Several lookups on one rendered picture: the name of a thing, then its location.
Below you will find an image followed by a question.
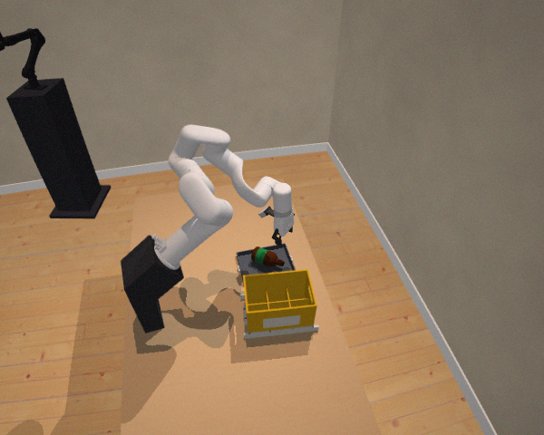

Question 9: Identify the yellow crate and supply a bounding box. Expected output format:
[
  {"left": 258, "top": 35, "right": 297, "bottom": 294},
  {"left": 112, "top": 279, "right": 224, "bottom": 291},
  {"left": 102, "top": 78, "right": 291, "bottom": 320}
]
[{"left": 244, "top": 269, "right": 317, "bottom": 333}]

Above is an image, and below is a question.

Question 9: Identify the brown glass bottle with green label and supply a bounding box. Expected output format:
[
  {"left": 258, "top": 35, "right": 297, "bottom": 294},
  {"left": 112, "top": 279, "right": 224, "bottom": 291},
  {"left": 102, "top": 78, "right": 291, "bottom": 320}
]
[{"left": 251, "top": 246, "right": 283, "bottom": 267}]

